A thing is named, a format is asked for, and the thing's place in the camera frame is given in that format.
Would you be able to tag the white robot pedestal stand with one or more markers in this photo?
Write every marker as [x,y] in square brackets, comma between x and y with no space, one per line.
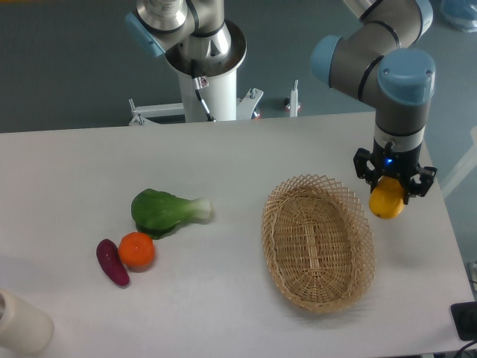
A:
[204,99]

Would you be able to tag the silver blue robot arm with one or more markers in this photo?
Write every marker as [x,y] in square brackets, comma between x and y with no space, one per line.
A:
[378,65]

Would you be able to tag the green bok choy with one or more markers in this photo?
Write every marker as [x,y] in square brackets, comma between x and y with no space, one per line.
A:
[158,213]

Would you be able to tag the purple sweet potato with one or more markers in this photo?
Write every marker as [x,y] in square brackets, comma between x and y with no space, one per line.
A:
[108,258]

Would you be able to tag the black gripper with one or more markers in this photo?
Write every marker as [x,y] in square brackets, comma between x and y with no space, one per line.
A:
[417,179]

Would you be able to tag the orange tangerine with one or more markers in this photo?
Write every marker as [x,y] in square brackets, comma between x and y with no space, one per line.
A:
[136,250]

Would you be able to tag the white frame bar right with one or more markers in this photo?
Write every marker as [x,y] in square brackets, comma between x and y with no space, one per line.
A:
[461,169]

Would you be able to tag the black device at table edge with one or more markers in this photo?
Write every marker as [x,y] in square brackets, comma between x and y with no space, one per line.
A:
[464,317]

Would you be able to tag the woven wicker basket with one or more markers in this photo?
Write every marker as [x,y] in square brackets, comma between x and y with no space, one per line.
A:
[318,244]

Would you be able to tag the blue bag in background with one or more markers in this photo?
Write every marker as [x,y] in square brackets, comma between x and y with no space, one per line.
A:
[461,14]

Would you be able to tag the cream cylindrical bottle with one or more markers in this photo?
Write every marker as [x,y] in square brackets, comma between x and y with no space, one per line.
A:
[25,329]

